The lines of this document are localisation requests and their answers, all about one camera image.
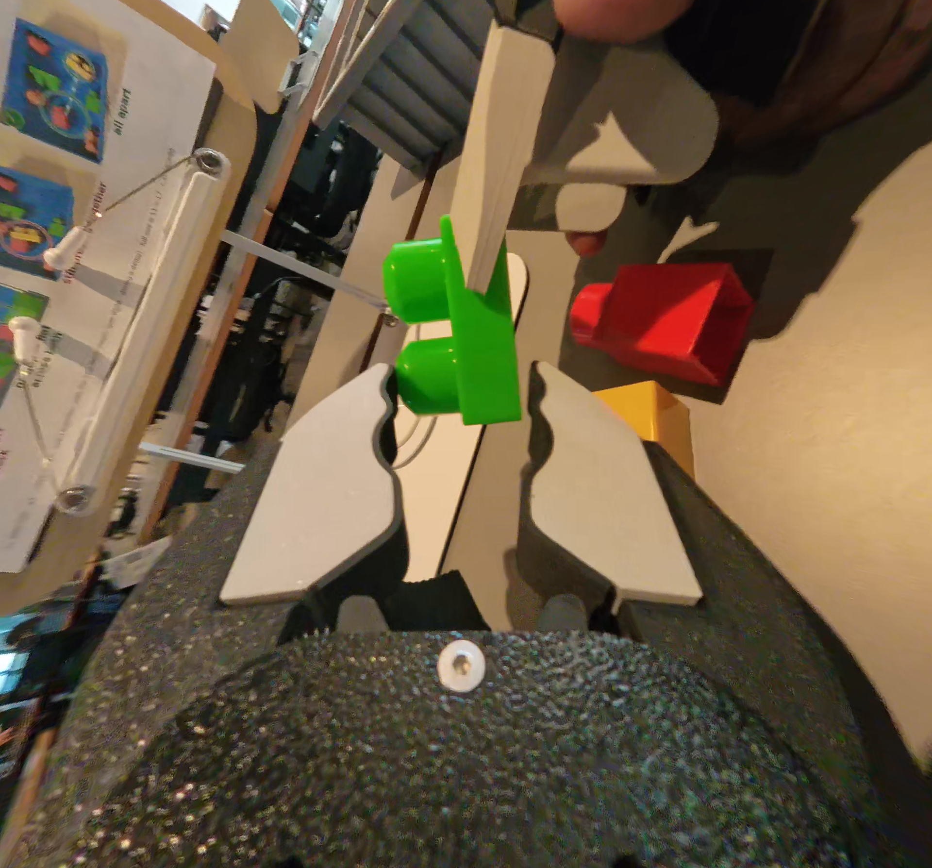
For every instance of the yellow single-stud mega block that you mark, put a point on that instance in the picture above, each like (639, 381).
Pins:
(655, 413)

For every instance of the green two-stud mega block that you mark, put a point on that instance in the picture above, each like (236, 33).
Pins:
(484, 344)

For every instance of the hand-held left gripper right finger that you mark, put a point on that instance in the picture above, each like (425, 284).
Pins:
(604, 489)

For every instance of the white clip bar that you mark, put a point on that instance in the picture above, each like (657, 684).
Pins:
(153, 329)

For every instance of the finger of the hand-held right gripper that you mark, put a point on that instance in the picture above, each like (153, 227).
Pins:
(502, 140)
(655, 125)

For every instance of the white plastic peg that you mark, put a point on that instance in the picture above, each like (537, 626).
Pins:
(22, 340)
(69, 250)

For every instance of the printed instruction sheet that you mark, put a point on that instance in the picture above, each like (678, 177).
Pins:
(145, 118)

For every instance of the red single-stud mega block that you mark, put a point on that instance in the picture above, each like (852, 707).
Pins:
(655, 322)

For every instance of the grey plastic bin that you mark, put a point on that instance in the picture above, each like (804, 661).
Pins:
(415, 67)

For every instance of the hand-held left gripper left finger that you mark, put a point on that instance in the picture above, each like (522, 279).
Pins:
(320, 504)

